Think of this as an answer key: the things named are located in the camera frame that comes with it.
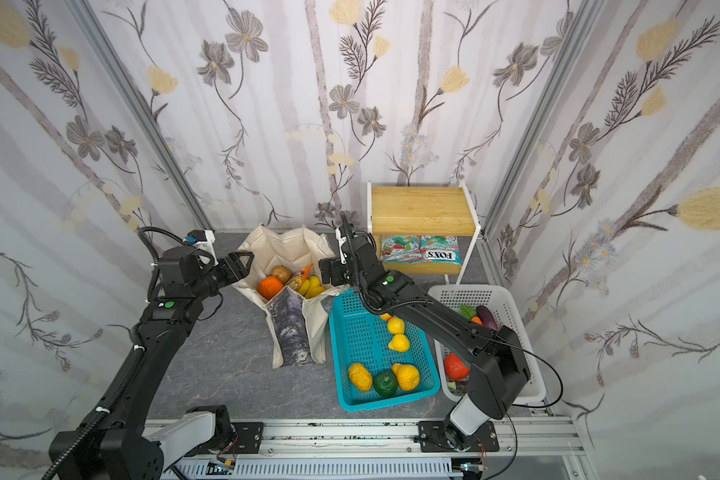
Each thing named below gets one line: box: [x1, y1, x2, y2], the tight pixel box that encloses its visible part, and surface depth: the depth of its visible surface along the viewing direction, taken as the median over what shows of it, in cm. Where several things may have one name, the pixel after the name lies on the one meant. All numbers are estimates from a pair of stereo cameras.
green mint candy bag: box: [420, 235, 463, 265], surface depth 93 cm
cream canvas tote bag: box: [237, 224, 294, 369], surface depth 84 cm
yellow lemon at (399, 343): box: [388, 334, 411, 353], surface depth 88 cm
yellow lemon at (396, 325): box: [388, 316, 405, 335], surface depth 92 cm
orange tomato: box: [257, 276, 283, 301], surface depth 85 cm
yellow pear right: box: [392, 363, 420, 391], surface depth 81 cm
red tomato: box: [444, 353, 470, 381], surface depth 81 cm
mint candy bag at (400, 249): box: [380, 235, 421, 264], surface depth 93 cm
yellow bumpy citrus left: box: [348, 363, 373, 392], surface depth 82 cm
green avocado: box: [373, 369, 398, 398], surface depth 80 cm
